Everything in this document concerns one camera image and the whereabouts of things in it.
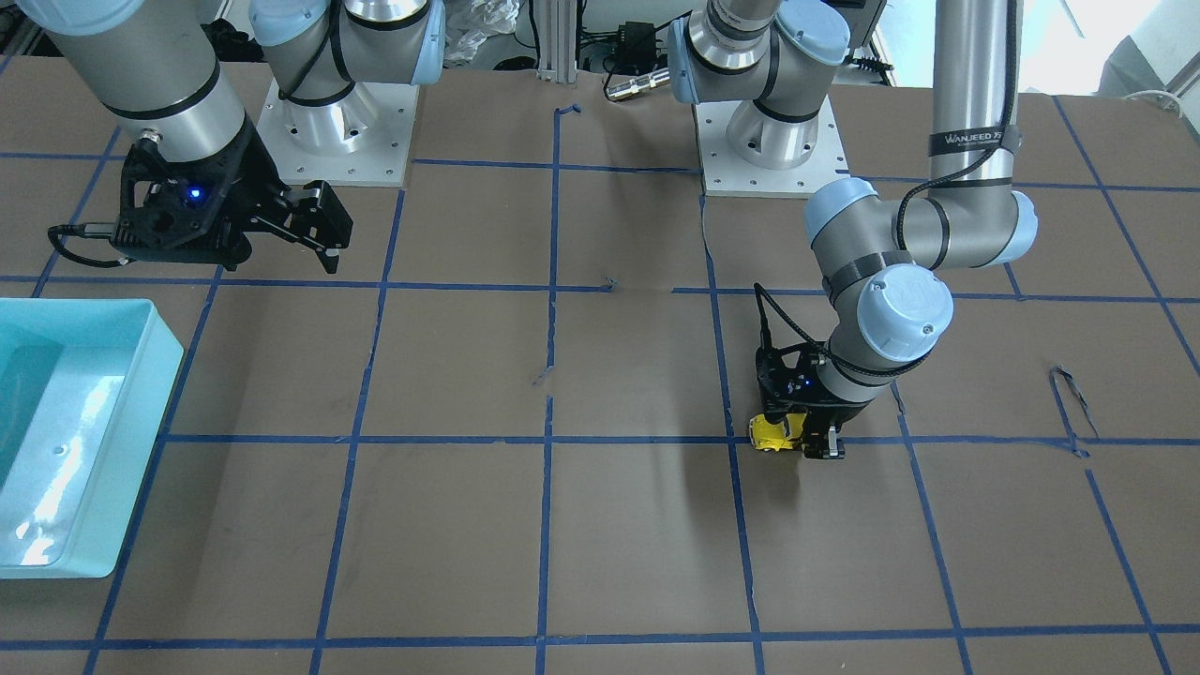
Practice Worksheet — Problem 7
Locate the teal plastic storage bin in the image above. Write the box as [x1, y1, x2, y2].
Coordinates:
[1, 298, 184, 579]

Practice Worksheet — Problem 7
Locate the black power adapter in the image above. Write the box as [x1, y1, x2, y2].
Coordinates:
[614, 22, 656, 61]

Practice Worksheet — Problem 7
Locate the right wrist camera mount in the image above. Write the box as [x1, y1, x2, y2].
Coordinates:
[109, 136, 252, 271]

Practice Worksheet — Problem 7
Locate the yellow beetle toy car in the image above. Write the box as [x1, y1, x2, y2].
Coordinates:
[746, 412, 806, 452]

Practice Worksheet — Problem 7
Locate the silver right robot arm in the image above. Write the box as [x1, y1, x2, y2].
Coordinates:
[19, 1, 446, 274]

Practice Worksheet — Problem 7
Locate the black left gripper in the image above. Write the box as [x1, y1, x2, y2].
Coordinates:
[802, 375, 881, 460]

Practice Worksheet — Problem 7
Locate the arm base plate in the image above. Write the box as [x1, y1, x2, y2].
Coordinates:
[256, 82, 424, 189]
[692, 98, 851, 198]

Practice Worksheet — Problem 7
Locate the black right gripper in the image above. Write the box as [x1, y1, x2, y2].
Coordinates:
[224, 121, 354, 275]

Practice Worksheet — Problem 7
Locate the aluminium frame post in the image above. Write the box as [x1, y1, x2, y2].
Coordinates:
[529, 1, 583, 86]

